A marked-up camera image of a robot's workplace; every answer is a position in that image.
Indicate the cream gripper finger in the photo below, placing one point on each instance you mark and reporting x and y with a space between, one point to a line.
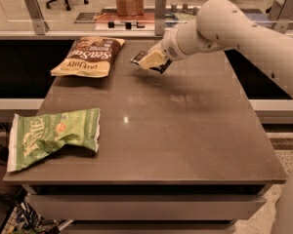
156 48
152 59

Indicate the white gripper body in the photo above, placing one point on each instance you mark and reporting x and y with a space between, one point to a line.
168 48

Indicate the black rxbar chocolate bar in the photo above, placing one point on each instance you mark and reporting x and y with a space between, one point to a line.
160 68

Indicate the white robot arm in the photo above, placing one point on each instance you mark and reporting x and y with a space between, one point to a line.
220 24

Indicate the brown sea salt chip bag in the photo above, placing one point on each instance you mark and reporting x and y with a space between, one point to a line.
90 56

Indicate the green chip bag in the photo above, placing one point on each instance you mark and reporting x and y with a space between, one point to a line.
36 137

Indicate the table drawer front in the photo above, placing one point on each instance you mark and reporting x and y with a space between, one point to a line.
147 207

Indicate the middle metal glass post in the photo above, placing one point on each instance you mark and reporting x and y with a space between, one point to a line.
159 17

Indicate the metal glass post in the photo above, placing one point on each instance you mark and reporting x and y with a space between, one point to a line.
40 26
159 17
280 16

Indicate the right metal glass post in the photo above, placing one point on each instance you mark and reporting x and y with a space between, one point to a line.
280 16

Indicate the left metal glass post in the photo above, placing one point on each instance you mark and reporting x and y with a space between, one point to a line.
40 26

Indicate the wire basket with items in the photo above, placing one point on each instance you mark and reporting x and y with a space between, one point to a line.
23 219

